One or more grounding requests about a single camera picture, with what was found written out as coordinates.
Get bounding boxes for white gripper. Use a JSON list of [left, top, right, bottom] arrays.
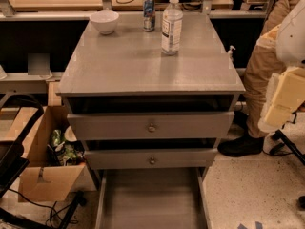
[[258, 67, 305, 133]]

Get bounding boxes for clear plastic water bottle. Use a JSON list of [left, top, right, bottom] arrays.
[[161, 0, 183, 55]]

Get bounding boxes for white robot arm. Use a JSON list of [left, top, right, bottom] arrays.
[[258, 0, 305, 133]]

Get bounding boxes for small white pump bottle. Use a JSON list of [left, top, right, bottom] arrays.
[[227, 45, 236, 62]]

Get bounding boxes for grey top drawer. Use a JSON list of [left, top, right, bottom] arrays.
[[68, 112, 234, 140]]

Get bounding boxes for grey middle drawer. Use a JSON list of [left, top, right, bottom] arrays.
[[85, 148, 217, 170]]

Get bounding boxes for grey drawer cabinet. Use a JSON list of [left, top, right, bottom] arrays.
[[56, 10, 247, 229]]

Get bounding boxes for grey open bottom drawer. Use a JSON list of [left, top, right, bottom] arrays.
[[94, 168, 209, 229]]

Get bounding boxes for black tripod stand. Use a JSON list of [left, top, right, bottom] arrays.
[[272, 130, 305, 165]]

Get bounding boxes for person in khaki trousers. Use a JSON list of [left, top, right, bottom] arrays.
[[242, 0, 305, 139]]

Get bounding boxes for black shoe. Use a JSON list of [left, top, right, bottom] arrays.
[[218, 135, 264, 157]]

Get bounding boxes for blue drink can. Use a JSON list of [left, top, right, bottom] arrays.
[[143, 0, 155, 31]]

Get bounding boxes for white ceramic bowl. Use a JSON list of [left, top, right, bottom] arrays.
[[90, 10, 119, 35]]

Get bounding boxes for green snack bags in box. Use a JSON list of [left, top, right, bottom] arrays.
[[47, 127, 84, 166]]

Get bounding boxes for brown cardboard box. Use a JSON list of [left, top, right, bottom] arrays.
[[18, 106, 96, 202]]

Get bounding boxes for black floor cable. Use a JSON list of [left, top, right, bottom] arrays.
[[8, 188, 79, 227]]

